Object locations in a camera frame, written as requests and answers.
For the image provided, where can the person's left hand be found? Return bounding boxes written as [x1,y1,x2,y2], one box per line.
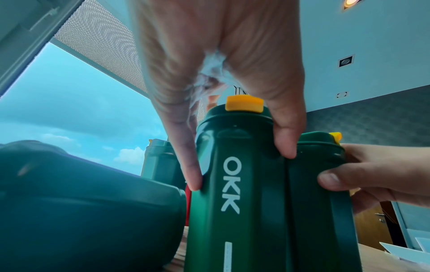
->
[129,0,307,191]

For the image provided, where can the person's right hand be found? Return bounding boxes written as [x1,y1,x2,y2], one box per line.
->
[317,143,430,215]

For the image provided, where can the red tumbler table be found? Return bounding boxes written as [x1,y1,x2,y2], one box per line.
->
[184,184,193,227]

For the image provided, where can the brown wooden door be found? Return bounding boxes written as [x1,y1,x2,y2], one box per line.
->
[352,201,396,250]

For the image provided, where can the white flat sheet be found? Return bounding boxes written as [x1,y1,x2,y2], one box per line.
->
[378,236,430,266]

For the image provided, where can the grey mesh screen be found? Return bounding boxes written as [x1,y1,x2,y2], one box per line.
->
[53,0,150,95]

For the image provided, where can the dark grey window frame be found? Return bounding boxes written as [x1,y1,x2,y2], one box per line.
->
[0,0,85,99]

